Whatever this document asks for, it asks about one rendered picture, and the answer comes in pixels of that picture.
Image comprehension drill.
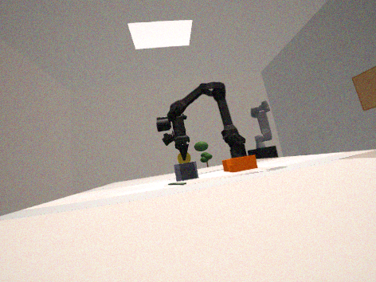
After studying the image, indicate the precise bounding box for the gold coin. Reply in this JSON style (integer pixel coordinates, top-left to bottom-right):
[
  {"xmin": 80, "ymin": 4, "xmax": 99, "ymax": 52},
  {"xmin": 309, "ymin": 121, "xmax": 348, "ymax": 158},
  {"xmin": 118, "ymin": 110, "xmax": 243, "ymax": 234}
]
[{"xmin": 177, "ymin": 153, "xmax": 190, "ymax": 164}]

